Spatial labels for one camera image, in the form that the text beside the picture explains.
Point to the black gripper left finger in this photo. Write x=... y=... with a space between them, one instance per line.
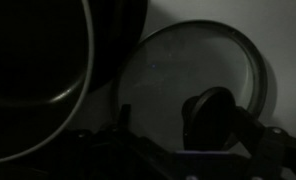
x=115 y=153

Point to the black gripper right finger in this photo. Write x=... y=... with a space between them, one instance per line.
x=271 y=148

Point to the glass pot lid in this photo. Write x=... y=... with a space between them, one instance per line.
x=178 y=62

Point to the small dark saucepan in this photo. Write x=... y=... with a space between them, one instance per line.
x=52 y=52

